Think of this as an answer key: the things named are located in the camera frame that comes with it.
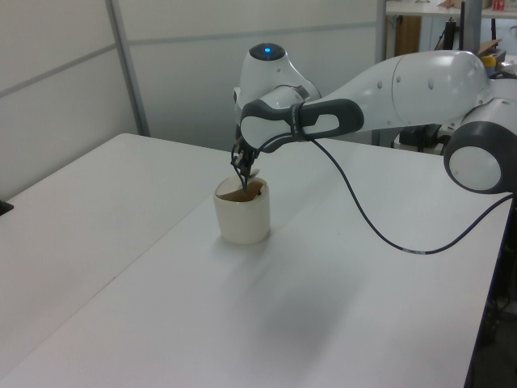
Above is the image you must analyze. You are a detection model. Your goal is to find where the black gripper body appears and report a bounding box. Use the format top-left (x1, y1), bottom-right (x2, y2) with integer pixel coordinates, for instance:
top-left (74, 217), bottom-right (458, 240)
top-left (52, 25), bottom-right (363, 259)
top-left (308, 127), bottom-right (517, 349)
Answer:
top-left (232, 136), bottom-right (260, 162)

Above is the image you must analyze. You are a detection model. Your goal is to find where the black monitor stand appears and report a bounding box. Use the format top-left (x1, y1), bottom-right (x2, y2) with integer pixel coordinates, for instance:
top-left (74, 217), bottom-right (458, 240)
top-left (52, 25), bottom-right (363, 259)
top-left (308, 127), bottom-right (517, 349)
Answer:
top-left (433, 17), bottom-right (459, 51)

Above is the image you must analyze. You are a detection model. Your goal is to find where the white desk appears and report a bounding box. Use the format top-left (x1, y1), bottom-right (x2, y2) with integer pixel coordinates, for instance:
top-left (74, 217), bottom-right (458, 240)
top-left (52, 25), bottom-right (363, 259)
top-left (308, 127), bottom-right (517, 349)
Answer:
top-left (384, 0), bottom-right (517, 20)

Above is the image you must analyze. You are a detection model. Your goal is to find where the brown cardboard box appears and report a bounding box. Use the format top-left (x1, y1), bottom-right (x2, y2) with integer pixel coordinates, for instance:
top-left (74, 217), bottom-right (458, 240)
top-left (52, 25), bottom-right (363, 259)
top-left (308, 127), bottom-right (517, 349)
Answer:
top-left (477, 38), bottom-right (503, 57)

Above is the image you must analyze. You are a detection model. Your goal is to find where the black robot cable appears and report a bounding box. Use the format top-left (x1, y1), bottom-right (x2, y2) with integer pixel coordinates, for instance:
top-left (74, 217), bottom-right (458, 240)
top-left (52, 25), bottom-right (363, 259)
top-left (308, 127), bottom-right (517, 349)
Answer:
top-left (258, 103), bottom-right (516, 256)

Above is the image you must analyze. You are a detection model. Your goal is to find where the grey metal partition post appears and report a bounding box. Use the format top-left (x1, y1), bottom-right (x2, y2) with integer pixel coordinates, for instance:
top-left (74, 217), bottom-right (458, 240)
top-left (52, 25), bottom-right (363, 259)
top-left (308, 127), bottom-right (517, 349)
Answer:
top-left (375, 0), bottom-right (389, 64)

